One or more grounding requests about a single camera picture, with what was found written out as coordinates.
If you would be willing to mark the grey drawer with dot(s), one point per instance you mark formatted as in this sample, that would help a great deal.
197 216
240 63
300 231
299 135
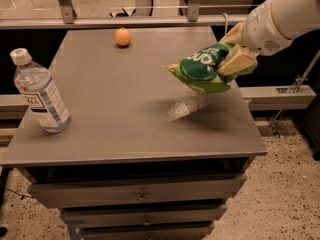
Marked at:
153 232
137 191
145 216

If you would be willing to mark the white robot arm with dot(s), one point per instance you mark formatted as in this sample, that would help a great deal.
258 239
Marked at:
295 17

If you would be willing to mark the top grey drawer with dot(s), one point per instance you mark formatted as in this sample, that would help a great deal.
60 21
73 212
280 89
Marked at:
137 191

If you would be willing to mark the clear plastic water bottle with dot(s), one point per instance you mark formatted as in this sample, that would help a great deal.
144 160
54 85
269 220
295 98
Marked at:
36 85

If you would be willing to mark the middle grey drawer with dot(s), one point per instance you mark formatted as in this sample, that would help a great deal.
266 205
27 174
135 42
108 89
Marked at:
145 216

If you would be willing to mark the grey drawer cabinet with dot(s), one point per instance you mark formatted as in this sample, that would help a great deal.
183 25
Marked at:
132 119

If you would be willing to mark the green rice chip bag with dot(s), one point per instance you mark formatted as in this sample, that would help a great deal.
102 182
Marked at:
199 70

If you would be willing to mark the orange fruit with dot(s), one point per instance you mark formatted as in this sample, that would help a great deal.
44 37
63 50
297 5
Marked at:
122 37

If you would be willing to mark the bottom grey drawer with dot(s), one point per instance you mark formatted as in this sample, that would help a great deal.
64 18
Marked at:
153 232

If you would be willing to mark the grey metal railing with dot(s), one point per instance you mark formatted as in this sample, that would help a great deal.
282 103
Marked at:
81 14

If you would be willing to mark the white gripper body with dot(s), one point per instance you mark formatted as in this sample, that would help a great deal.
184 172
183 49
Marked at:
263 30

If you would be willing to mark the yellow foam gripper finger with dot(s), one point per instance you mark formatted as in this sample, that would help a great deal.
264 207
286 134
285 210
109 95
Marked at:
240 60
234 36

